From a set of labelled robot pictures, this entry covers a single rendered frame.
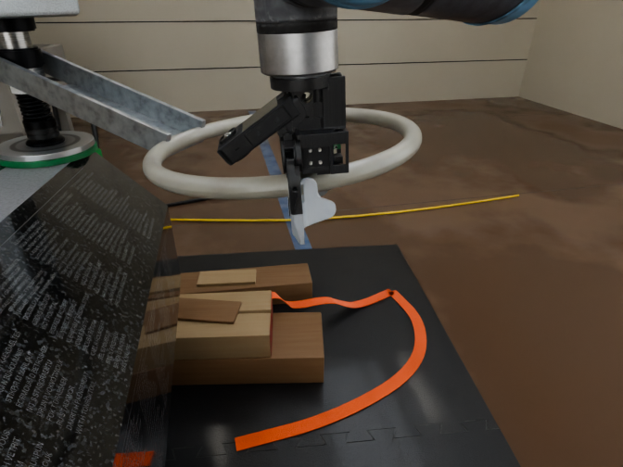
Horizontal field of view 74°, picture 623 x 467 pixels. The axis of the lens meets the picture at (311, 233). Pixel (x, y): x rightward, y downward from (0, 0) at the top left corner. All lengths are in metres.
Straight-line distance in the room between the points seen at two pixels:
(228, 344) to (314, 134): 1.05
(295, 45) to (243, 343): 1.12
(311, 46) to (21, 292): 0.58
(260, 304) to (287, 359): 0.22
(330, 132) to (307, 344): 1.10
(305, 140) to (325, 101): 0.05
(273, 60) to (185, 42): 4.96
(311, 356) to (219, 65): 4.42
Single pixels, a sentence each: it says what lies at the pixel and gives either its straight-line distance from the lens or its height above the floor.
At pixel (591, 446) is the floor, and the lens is 1.68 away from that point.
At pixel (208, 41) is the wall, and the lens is 5.43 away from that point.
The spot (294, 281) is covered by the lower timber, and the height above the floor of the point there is 0.12.
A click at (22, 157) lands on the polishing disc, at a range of 1.14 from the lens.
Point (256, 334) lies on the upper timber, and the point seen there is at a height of 0.24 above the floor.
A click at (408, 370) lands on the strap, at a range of 1.64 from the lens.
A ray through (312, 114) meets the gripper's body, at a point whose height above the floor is 1.08.
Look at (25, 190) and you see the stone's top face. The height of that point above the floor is 0.87.
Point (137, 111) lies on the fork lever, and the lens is 1.04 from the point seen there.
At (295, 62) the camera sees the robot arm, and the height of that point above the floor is 1.14.
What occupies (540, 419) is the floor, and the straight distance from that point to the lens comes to 1.67.
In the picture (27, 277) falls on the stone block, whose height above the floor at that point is 0.81.
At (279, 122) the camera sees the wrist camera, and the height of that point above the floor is 1.07.
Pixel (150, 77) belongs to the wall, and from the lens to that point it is 5.52.
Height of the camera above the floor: 1.20
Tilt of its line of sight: 29 degrees down
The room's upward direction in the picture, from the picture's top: straight up
